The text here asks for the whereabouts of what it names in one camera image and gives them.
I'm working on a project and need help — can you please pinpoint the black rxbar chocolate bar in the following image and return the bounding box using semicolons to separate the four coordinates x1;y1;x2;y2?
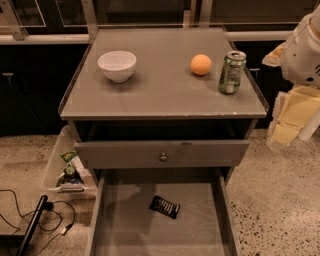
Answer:
149;195;180;219

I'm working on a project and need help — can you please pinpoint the black cable on floor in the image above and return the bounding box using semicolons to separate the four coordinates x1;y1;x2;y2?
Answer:
0;188;77;256

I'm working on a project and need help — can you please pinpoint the metal railing frame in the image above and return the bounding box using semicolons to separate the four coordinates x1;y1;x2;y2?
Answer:
0;0;319;45

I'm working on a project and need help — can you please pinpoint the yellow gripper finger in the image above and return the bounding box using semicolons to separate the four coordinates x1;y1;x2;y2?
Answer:
267;85;320;150
262;43;285;67

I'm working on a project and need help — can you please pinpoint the orange fruit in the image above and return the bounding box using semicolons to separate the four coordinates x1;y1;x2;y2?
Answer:
190;54;212;76

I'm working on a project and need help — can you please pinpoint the green snack bag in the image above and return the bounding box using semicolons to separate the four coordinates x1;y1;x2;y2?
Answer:
56;151;83;187

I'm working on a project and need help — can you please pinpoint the green soda can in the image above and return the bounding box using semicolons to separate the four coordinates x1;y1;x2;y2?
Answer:
218;50;247;94

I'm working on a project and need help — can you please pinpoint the clear plastic storage bin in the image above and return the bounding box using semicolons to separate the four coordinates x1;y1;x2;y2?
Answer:
41;126;97;200

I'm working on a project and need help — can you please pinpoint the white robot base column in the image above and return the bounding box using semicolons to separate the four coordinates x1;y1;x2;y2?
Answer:
298;110;320;141

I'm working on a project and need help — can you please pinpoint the grey top drawer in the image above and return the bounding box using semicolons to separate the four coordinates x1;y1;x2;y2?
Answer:
74;140;249;169

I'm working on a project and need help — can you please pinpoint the grey drawer cabinet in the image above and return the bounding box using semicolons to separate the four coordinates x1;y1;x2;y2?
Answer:
57;27;270;188

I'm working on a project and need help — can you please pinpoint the white ceramic bowl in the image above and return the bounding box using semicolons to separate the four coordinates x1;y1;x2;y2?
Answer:
97;51;137;83

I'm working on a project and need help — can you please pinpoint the brass drawer knob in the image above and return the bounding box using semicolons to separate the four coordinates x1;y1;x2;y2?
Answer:
159;153;168;162

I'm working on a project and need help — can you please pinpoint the open grey middle drawer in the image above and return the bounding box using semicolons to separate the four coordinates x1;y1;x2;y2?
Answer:
85;168;241;256

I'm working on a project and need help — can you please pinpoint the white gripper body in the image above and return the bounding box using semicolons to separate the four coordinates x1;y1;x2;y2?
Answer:
281;6;320;87

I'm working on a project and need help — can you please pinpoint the black flat device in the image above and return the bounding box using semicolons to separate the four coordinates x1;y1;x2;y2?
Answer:
15;195;48;256

